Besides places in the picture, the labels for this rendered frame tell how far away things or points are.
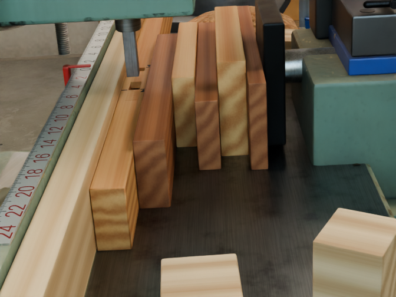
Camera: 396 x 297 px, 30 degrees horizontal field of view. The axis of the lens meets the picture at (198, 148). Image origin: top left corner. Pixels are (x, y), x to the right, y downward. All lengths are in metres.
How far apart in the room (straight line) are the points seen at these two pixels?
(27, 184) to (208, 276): 0.11
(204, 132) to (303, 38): 0.14
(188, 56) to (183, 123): 0.06
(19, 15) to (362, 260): 0.30
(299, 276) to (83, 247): 0.11
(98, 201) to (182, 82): 0.15
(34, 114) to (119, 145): 2.84
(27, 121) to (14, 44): 0.98
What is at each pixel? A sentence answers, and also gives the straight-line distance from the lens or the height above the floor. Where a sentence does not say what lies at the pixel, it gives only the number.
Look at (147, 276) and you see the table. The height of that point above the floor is 0.90.
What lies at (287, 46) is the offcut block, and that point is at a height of 0.93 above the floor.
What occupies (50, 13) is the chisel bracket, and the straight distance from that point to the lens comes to 0.52.
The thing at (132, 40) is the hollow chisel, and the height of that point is 0.98.
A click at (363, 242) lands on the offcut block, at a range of 0.34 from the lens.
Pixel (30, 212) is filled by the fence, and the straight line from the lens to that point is 0.37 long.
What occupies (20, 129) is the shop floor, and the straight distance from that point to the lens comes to 3.15.
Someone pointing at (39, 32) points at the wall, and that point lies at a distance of 4.09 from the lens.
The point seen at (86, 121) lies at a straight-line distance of 0.48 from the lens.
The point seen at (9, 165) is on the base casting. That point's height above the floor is 0.80.
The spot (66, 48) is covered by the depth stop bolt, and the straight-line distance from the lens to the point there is 0.61.
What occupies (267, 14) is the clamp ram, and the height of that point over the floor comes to 1.00.
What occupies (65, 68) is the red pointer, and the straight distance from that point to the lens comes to 0.56.
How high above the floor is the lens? 1.12
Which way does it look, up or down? 24 degrees down
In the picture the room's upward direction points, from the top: 4 degrees counter-clockwise
